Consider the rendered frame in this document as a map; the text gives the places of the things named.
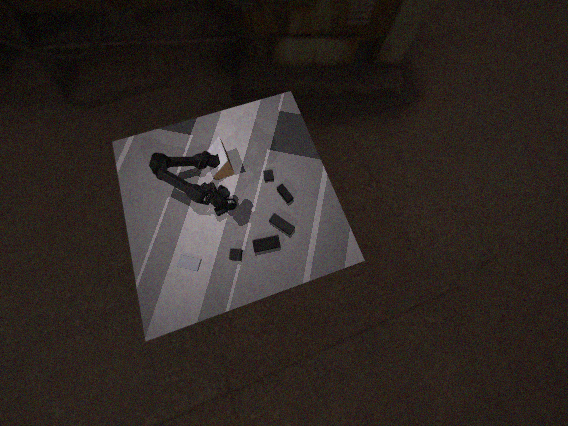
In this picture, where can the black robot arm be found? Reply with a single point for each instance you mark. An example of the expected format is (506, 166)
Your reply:
(159, 164)

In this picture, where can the dark grey controller unit with green rocker switches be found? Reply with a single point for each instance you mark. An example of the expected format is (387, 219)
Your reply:
(231, 204)

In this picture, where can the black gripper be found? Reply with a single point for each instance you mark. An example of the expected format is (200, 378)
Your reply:
(217, 211)

